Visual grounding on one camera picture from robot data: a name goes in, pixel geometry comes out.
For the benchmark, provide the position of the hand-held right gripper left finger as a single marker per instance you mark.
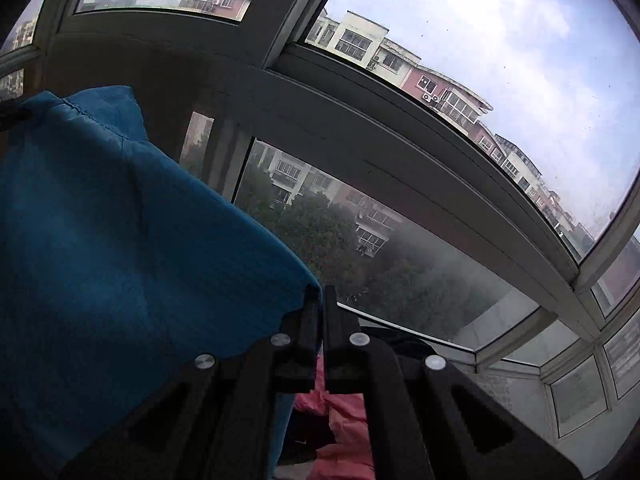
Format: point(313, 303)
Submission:
point(310, 322)

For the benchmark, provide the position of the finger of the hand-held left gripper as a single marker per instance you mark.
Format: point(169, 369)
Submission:
point(10, 114)

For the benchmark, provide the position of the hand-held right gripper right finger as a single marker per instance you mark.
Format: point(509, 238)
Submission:
point(332, 322)

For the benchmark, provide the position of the pink garment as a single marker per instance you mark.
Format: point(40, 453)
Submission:
point(345, 420)

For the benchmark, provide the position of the white window frame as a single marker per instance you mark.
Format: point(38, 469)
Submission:
point(350, 125)

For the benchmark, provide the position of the blue striped garment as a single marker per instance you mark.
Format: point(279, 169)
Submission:
point(125, 235)

